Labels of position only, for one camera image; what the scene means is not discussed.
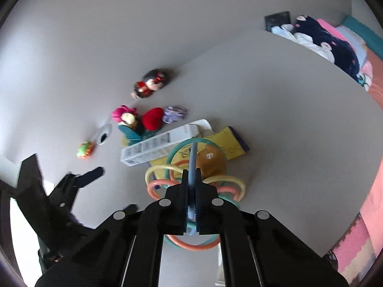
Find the teal base figurine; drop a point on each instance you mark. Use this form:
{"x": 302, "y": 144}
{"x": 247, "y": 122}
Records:
{"x": 132, "y": 129}

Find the silver desk cable grommet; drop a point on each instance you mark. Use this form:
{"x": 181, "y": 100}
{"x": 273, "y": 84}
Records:
{"x": 103, "y": 134}

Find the foam puzzle floor mat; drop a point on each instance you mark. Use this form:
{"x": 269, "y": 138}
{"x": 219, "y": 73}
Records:
{"x": 354, "y": 253}

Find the pink white cartoon pillow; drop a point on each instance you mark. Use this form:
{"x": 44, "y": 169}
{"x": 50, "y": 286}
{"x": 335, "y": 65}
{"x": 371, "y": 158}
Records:
{"x": 365, "y": 76}

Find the teal pillow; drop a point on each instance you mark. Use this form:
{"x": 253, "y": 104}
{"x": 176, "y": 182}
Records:
{"x": 373, "y": 41}

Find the black wall socket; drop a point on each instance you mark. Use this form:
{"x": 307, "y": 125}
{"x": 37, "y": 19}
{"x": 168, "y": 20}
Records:
{"x": 277, "y": 19}

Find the pastel ring rattle toy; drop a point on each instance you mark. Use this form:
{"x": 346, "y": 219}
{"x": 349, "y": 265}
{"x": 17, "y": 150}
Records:
{"x": 194, "y": 185}

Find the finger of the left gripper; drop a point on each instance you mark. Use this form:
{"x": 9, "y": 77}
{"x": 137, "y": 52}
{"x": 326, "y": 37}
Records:
{"x": 131, "y": 209}
{"x": 89, "y": 177}

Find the pink dinosaur toy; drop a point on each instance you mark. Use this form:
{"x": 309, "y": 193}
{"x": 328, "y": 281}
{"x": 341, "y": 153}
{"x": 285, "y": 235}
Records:
{"x": 118, "y": 113}

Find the yellow snack bag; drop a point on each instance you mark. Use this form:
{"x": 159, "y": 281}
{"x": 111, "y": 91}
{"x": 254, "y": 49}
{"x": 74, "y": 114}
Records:
{"x": 228, "y": 139}

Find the green orange turtle toy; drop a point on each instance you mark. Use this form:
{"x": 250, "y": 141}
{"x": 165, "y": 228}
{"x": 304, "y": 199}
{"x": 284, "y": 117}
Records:
{"x": 85, "y": 149}

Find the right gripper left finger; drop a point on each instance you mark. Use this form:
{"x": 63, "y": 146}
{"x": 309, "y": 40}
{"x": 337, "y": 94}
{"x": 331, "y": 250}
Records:
{"x": 100, "y": 258}

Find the red heart plush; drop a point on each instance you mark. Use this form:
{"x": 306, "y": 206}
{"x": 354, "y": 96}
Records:
{"x": 152, "y": 119}

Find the purple bow hair clip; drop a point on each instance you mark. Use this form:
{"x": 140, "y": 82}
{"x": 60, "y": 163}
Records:
{"x": 173, "y": 114}

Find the white barcode carton box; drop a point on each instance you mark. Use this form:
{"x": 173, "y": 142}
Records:
{"x": 162, "y": 144}

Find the light blue dotted blanket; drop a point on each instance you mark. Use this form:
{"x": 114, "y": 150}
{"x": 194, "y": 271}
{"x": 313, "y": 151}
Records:
{"x": 356, "y": 42}

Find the white crumpled clothes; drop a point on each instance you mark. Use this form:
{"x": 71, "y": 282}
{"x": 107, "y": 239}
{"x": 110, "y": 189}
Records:
{"x": 324, "y": 49}

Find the pink bed sheet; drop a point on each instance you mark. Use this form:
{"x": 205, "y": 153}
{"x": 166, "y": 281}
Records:
{"x": 371, "y": 211}

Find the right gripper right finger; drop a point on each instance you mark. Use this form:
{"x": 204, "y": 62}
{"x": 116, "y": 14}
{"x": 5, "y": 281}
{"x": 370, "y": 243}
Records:
{"x": 257, "y": 250}

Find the dark navy patterned garment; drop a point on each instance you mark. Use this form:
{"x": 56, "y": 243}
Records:
{"x": 344, "y": 55}

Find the brown round toy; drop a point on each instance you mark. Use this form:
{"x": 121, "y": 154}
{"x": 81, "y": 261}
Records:
{"x": 211, "y": 161}

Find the red dress doll figurine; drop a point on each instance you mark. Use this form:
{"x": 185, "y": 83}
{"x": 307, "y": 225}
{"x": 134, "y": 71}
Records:
{"x": 151, "y": 82}

